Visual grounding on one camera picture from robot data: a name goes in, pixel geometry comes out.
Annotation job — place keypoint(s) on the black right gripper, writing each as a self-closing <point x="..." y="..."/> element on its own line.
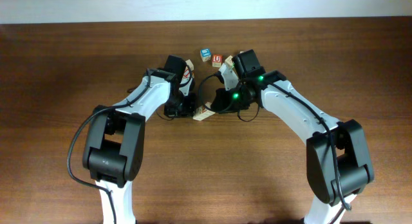
<point x="220" y="103"/>

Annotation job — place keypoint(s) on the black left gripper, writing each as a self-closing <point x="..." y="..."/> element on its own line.
<point x="189" y="109"/>

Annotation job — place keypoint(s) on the wooden block red 9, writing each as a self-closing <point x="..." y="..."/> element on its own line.
<point x="202" y="113"/>

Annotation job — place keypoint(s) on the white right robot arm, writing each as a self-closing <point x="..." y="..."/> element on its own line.
<point x="338" y="161"/>

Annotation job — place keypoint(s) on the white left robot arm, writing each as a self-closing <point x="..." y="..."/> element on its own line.
<point x="115" y="140"/>

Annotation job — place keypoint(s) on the wooden block red I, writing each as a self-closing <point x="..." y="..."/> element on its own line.
<point x="186" y="76"/>

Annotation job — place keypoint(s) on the wooden block outlined 5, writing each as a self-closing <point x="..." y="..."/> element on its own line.
<point x="229" y="62"/>

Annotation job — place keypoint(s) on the wooden block red U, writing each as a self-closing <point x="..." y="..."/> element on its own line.
<point x="217" y="60"/>

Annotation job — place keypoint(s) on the wooden block blue top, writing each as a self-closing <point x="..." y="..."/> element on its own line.
<point x="205" y="54"/>

